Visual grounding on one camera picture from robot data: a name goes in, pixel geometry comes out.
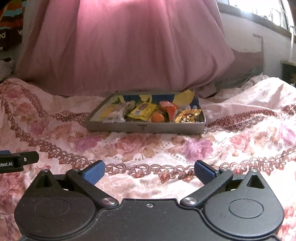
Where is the gold foil snack packet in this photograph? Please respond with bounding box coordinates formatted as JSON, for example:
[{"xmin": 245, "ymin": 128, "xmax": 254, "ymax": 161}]
[{"xmin": 175, "ymin": 109, "xmax": 202, "ymax": 123}]

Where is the clear white snack bar packet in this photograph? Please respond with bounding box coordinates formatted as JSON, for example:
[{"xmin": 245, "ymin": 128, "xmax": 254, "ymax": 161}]
[{"xmin": 103, "ymin": 101, "xmax": 135, "ymax": 123}]

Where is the orange jelly snack bag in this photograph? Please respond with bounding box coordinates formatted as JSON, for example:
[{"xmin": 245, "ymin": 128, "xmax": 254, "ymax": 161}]
[{"xmin": 151, "ymin": 101, "xmax": 179, "ymax": 123}]

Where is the yellow cake snack packet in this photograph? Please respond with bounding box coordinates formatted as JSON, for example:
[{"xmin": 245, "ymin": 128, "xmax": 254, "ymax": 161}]
[{"xmin": 128, "ymin": 102, "xmax": 157, "ymax": 121}]

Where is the floral pink bedsheet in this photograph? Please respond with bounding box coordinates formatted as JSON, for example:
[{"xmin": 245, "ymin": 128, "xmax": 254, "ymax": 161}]
[{"xmin": 1, "ymin": 75, "xmax": 295, "ymax": 240}]

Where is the grey tray with cartoon liner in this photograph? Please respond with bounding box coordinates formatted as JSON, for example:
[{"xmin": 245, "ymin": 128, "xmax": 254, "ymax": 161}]
[{"xmin": 85, "ymin": 90, "xmax": 206, "ymax": 134}]

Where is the pink pillow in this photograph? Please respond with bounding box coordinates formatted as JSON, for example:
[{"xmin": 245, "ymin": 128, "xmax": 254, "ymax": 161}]
[{"xmin": 16, "ymin": 1, "xmax": 235, "ymax": 96}]

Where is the dark wooden bedside cabinet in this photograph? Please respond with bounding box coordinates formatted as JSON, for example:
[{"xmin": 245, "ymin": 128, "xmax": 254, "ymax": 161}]
[{"xmin": 280, "ymin": 60, "xmax": 296, "ymax": 86}]

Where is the colourful paper shopping bag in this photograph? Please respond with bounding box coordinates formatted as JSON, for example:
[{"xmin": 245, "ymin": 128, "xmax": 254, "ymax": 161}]
[{"xmin": 0, "ymin": 0, "xmax": 27, "ymax": 51}]

